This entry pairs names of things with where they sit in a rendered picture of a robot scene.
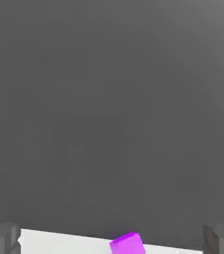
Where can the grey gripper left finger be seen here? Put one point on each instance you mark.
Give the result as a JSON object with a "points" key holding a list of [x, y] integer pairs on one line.
{"points": [[1, 239]]}

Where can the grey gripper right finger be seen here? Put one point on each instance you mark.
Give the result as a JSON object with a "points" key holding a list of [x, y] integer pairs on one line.
{"points": [[222, 240]]}

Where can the small purple cube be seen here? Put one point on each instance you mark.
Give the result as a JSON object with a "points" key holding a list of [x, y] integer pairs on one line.
{"points": [[127, 244]]}

